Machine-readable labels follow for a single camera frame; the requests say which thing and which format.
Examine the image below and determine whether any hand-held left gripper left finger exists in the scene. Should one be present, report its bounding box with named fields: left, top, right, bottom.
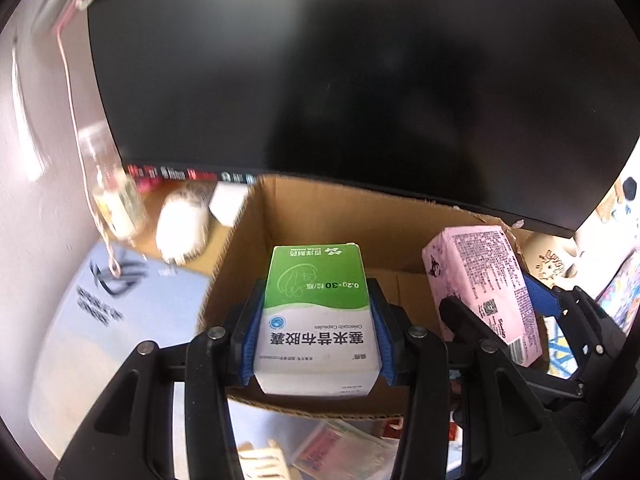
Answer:
left=54, top=277, right=268, bottom=480

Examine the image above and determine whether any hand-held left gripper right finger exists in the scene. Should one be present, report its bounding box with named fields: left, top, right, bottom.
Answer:
left=367, top=277, right=583, bottom=480

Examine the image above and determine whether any white and dark plush toy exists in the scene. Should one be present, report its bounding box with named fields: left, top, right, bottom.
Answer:
left=619, top=175, right=640, bottom=222

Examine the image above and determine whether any pink headset cable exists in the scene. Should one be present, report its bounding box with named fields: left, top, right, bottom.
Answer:
left=57, top=30, right=123, bottom=281

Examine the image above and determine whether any white computer mouse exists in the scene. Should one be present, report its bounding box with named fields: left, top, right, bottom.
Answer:
left=155, top=184, right=212, bottom=264

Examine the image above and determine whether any brown cardboard box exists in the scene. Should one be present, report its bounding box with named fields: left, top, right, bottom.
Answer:
left=197, top=174, right=551, bottom=418

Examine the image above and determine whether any clear plastic bottle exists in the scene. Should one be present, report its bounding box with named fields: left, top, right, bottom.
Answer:
left=77, top=122, right=148, bottom=241

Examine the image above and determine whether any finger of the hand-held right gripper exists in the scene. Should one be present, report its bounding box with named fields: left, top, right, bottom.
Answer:
left=439, top=295, right=586, bottom=411
left=522, top=272, right=630, bottom=387

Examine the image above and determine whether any cream hair claw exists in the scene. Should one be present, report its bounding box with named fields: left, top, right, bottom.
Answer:
left=237, top=439, right=291, bottom=480

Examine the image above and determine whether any white printed mug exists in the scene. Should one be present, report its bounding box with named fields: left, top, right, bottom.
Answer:
left=520, top=232, right=583, bottom=288

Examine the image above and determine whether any black computer monitor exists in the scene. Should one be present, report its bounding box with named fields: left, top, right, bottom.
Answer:
left=86, top=0, right=640, bottom=240

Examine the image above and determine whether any green and white medicine box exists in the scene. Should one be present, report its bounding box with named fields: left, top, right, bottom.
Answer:
left=253, top=244, right=382, bottom=397

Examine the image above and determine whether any light blue desk mat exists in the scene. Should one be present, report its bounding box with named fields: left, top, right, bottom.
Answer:
left=25, top=240, right=466, bottom=480

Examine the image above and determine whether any printed cushion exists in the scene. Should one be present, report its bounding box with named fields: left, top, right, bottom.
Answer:
left=595, top=247, right=640, bottom=336

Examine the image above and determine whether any pink tissue pack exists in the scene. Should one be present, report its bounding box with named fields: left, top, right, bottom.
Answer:
left=421, top=225, right=545, bottom=367

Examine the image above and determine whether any small white box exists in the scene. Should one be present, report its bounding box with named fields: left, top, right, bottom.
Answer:
left=207, top=183, right=249, bottom=227

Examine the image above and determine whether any small red box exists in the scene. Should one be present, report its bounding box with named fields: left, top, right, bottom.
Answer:
left=381, top=414, right=466, bottom=443

